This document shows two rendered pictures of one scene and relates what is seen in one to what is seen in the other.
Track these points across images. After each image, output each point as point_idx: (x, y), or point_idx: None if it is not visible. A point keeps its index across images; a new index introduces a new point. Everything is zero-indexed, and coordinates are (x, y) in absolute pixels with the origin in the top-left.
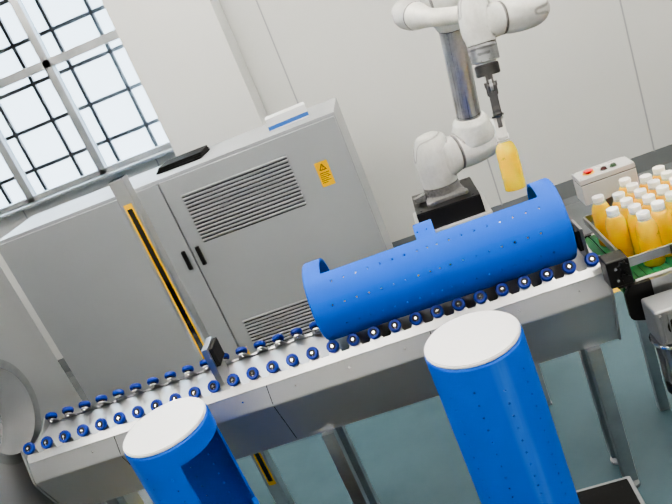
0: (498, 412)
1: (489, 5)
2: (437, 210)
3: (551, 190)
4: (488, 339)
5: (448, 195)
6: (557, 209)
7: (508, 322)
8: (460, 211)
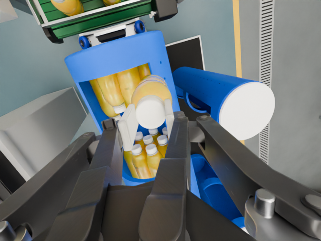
0: None
1: None
2: (12, 191)
3: (141, 41)
4: (256, 101)
5: None
6: (160, 40)
7: (245, 90)
8: (3, 167)
